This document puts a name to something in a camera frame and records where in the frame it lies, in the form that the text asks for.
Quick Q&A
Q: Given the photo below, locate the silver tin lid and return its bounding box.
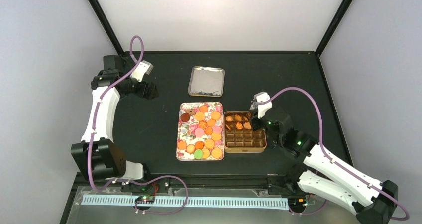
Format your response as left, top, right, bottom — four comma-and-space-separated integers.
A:
188, 66, 225, 97

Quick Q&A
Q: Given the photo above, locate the orange plain round cookie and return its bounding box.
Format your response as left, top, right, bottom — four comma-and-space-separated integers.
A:
199, 105, 209, 113

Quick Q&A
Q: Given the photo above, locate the pink sandwich cookie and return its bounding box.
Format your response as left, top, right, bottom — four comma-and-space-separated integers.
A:
194, 128, 205, 137

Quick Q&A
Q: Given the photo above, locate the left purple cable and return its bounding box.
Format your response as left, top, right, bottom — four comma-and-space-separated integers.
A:
87, 35, 189, 217

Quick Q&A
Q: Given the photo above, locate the white slotted cable duct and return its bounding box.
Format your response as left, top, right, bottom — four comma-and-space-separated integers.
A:
79, 194, 289, 211

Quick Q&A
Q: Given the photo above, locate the gold cookie tin box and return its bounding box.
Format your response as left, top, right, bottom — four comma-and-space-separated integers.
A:
223, 111, 267, 153

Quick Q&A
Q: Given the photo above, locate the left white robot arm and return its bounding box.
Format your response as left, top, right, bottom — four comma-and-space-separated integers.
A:
71, 55, 159, 181

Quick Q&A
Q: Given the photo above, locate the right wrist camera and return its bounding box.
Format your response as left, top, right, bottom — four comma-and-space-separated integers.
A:
249, 92, 273, 119

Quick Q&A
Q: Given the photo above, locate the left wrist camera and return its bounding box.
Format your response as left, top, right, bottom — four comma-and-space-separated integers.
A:
130, 60, 154, 82

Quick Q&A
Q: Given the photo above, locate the brown round chocolate cookie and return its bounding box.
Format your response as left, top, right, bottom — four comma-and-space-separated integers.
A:
180, 113, 190, 122

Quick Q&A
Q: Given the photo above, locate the floral cookie tray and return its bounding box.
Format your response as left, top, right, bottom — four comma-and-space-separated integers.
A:
176, 102, 225, 161

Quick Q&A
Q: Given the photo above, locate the green sandwich cookie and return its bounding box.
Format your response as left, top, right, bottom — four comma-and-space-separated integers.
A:
193, 149, 203, 160

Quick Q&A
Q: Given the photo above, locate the yellow dotted round biscuit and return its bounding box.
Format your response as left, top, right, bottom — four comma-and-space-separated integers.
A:
211, 111, 221, 120

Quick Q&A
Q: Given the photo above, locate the brown flower cookie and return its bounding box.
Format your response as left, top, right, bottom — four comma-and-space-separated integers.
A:
185, 109, 196, 115

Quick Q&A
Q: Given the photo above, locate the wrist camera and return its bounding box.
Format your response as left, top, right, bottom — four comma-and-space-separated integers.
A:
249, 92, 273, 119
130, 60, 154, 82

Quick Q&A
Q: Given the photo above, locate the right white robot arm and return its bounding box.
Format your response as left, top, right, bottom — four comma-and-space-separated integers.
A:
249, 105, 398, 224

